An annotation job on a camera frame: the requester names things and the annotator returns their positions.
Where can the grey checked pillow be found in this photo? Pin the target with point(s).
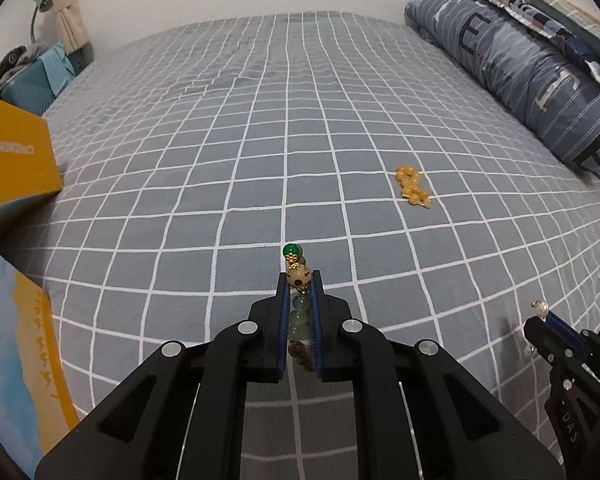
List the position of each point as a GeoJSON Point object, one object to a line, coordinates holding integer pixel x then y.
{"type": "Point", "coordinates": [570, 5]}

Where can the blue yellow cardboard box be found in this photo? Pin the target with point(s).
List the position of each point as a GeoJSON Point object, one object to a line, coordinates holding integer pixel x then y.
{"type": "Point", "coordinates": [10, 160]}

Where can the beige curtain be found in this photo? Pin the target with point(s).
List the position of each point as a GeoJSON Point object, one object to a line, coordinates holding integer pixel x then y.
{"type": "Point", "coordinates": [72, 10]}

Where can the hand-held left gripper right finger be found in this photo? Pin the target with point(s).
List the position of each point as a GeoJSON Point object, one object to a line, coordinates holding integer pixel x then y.
{"type": "Point", "coordinates": [319, 325]}

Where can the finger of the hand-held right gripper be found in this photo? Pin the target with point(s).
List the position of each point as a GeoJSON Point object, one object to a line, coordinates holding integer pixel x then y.
{"type": "Point", "coordinates": [562, 324]}
{"type": "Point", "coordinates": [547, 340]}

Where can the grey checked bed sheet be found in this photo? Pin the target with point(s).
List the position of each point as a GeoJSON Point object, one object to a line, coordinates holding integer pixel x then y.
{"type": "Point", "coordinates": [280, 135]}

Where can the dark clothing pile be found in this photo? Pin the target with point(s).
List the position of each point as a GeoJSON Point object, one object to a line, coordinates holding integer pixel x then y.
{"type": "Point", "coordinates": [15, 57]}

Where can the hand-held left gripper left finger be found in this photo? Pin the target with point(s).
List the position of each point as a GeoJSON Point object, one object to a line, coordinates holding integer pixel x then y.
{"type": "Point", "coordinates": [281, 325]}

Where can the blue desk lamp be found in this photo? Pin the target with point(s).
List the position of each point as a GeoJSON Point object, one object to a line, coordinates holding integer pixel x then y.
{"type": "Point", "coordinates": [42, 0]}

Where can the blue white patterned pillow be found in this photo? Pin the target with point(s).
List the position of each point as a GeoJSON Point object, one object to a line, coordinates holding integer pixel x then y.
{"type": "Point", "coordinates": [540, 15]}

